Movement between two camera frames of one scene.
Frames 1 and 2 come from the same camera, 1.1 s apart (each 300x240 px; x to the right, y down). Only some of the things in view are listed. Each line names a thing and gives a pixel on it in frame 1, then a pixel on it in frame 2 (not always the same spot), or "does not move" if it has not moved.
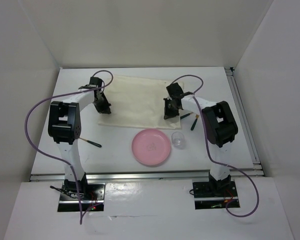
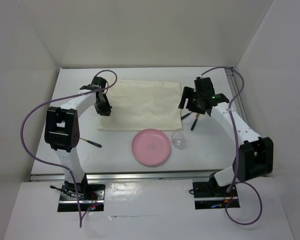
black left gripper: (104, 109) does not move
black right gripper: (167, 114) -> (186, 92)
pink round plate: (151, 147) does not move
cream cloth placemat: (136, 102) does not move
